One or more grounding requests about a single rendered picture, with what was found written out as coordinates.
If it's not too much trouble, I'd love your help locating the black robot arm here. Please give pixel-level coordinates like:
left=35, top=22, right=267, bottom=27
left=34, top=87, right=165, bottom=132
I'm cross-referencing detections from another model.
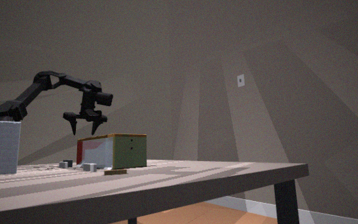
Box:
left=0, top=71, right=113, bottom=122

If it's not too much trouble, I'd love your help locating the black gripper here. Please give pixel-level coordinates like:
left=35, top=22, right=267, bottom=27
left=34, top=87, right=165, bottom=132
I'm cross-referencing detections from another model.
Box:
left=63, top=102, right=107, bottom=136

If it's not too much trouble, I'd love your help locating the brown flat bar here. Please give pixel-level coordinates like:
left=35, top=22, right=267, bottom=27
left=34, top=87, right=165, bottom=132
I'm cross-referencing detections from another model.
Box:
left=104, top=169, right=126, bottom=176

